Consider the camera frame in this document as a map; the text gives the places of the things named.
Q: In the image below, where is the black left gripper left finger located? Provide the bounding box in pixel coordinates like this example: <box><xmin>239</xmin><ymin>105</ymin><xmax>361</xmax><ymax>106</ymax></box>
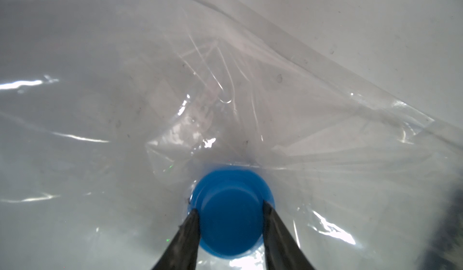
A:
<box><xmin>152</xmin><ymin>209</ymin><xmax>200</xmax><ymax>270</ymax></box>

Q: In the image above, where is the clear vacuum bag blue zipper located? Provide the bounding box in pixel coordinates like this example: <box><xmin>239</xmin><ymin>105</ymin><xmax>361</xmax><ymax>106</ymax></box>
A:
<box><xmin>1</xmin><ymin>0</ymin><xmax>463</xmax><ymax>270</ymax></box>

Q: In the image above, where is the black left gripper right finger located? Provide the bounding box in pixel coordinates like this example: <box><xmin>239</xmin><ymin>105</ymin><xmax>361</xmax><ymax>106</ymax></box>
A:
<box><xmin>263</xmin><ymin>201</ymin><xmax>315</xmax><ymax>270</ymax></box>

